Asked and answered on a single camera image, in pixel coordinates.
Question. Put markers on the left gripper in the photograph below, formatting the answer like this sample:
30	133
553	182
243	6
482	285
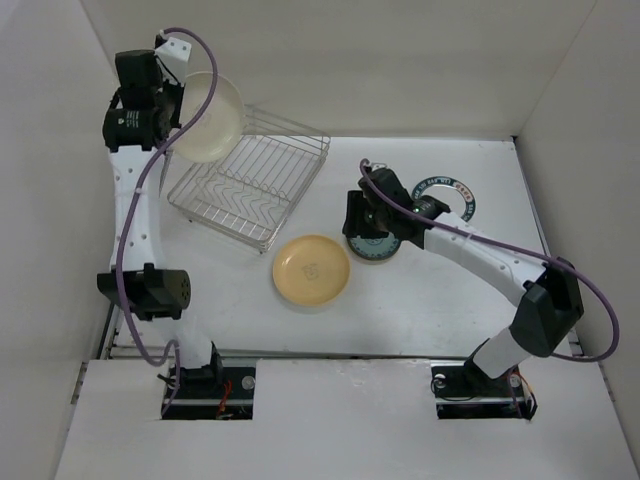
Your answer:
177	89

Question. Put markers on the wire dish rack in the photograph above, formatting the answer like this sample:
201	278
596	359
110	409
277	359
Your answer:
251	193

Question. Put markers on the white plate dark lettered rim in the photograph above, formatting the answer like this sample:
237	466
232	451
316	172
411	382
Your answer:
453	192

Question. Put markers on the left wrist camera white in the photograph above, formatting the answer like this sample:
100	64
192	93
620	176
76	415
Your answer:
173	56

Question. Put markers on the cream plate front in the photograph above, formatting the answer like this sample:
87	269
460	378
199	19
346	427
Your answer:
311	270

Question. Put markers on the cream plate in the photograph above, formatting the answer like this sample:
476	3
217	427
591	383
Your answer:
219	129
311	270

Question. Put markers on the blue patterned small plate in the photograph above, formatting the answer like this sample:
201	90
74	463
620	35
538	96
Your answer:
374	250

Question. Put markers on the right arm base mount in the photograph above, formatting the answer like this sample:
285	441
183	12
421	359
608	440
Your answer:
462	392

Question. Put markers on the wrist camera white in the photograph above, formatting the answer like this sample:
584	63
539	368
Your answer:
377	165
173	56

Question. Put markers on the aluminium frame rail left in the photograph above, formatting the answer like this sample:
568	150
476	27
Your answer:
109	332

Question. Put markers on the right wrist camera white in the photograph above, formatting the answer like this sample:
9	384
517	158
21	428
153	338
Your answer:
377	165

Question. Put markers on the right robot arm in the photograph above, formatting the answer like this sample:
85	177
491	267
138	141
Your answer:
546	296

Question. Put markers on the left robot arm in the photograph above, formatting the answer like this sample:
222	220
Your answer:
140	124

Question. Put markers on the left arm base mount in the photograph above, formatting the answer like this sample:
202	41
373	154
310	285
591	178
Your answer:
222	390

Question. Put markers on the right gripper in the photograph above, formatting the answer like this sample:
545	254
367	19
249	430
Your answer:
354	224

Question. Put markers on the cream plate back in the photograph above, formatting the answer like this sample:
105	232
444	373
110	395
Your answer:
219	129

